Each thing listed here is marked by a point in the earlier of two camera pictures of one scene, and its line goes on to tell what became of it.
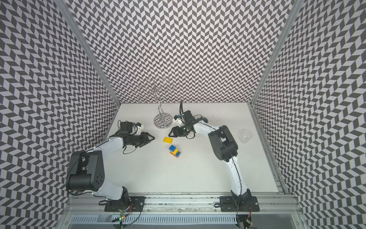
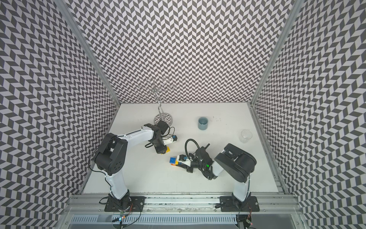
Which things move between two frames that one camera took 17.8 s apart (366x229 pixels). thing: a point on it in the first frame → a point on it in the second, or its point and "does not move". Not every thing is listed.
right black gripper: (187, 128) → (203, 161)
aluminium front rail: (75, 204) does not move
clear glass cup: (245, 135) does not move
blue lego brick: (172, 148) → (172, 160)
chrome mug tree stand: (162, 120) does not move
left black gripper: (144, 138) → (160, 150)
